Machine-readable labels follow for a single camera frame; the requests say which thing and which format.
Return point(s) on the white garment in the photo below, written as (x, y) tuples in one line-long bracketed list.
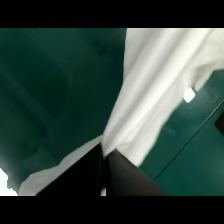
[(156, 86)]

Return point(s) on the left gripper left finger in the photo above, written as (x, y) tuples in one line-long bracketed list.
[(81, 176)]

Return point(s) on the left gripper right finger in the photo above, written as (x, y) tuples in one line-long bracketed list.
[(128, 178)]

